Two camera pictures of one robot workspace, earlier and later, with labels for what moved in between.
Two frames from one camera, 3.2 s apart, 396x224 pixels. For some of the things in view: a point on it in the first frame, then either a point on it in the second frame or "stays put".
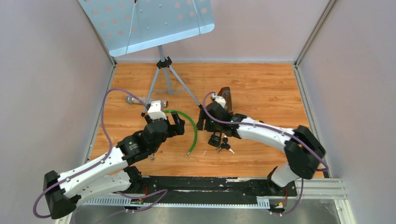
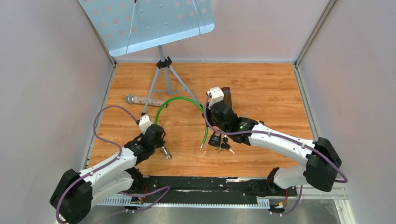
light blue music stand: [127, 26] stays put
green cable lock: [178, 111] -> [202, 145]
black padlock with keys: [215, 140] stays put
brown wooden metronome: [225, 92] stays put
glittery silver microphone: [130, 99] stays put
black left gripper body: [175, 129] -> [158, 144]
